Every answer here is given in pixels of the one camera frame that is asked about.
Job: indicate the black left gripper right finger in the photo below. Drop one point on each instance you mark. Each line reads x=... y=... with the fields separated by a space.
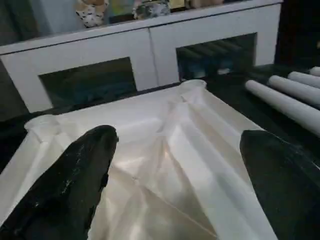
x=287 y=195

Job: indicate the white plastic table leg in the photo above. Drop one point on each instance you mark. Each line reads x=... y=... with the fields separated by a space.
x=305 y=78
x=287 y=112
x=315 y=71
x=295 y=90

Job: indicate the grey crumpled bundle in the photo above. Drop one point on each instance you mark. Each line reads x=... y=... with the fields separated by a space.
x=150 y=10

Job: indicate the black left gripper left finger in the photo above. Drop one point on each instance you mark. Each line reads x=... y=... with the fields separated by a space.
x=62 y=195

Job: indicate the colourful box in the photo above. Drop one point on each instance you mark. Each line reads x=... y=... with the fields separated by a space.
x=120 y=7

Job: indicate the white cabinet with glass doors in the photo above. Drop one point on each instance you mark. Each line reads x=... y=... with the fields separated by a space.
x=100 y=47

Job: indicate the spotted white figure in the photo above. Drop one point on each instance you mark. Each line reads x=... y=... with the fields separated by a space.
x=91 y=12

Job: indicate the grey curtain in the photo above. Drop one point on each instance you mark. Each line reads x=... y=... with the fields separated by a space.
x=25 y=20

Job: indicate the white plastic table top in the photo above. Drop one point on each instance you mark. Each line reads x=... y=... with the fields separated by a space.
x=150 y=150

